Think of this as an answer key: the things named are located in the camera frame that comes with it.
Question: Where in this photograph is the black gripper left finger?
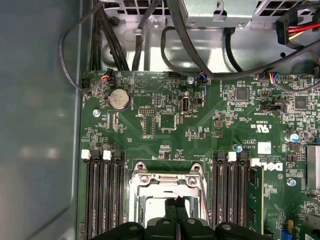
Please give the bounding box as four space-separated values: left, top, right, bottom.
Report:
91 196 178 240

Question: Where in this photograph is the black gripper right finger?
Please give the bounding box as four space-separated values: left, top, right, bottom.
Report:
176 196 272 240

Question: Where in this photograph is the silver CPU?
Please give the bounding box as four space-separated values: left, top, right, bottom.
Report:
144 196 202 222

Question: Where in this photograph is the wire locking lever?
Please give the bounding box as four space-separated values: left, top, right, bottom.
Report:
199 172 210 223

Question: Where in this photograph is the RAM slot white clip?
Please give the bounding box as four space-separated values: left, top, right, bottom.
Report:
226 151 238 232
81 149 96 240
102 149 118 240

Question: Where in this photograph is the CPU socket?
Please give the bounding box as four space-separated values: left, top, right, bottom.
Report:
127 161 210 231

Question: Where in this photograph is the green RAM stick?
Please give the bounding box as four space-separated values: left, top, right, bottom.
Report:
248 165 265 236

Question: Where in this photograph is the green motherboard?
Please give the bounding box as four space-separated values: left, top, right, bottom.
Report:
79 69 320 240

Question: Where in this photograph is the white board label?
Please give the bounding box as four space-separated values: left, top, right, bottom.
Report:
257 141 272 155

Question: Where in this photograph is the internal USB port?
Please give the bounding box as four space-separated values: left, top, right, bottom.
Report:
180 91 192 116

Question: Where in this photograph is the silver heatsink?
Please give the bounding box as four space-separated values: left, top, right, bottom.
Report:
306 143 320 191

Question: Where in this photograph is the round coin battery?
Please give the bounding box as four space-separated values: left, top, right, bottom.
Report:
106 88 132 111

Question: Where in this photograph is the black PC case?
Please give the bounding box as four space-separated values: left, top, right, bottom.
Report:
0 0 320 240

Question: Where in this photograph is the silver metal drive cage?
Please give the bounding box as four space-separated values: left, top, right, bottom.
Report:
94 0 320 30

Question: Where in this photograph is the black power connector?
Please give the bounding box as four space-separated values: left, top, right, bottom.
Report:
275 9 296 46

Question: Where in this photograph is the black round cable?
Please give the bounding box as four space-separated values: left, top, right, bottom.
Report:
131 0 161 71
223 26 245 73

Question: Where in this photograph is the long black cable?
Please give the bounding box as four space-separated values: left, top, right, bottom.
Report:
160 26 320 81

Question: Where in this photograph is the black cable bundle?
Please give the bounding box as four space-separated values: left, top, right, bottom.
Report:
88 12 131 72

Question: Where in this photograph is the flat black cable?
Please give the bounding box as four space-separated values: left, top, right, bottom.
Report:
167 0 215 79

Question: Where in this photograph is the thin grey wire loop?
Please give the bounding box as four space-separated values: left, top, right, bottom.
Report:
59 0 108 96

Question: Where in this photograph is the orange red wire bundle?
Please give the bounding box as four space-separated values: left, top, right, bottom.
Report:
287 21 320 42

